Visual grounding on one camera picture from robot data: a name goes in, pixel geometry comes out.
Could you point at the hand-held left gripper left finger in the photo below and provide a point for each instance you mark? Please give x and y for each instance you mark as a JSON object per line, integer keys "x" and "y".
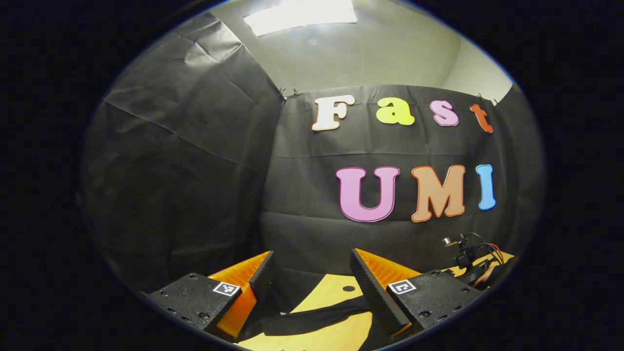
{"x": 263, "y": 275}

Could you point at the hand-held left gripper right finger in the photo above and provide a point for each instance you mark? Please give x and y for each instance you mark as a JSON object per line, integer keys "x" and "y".
{"x": 373, "y": 292}

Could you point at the black collared button shirt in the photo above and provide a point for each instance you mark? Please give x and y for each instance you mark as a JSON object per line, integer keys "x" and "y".
{"x": 312, "y": 319}

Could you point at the black backdrop cloth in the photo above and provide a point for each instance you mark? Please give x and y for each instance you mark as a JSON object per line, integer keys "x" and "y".
{"x": 195, "y": 170}

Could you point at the ceiling light panel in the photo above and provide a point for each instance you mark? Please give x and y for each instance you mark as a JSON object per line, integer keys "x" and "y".
{"x": 300, "y": 14}

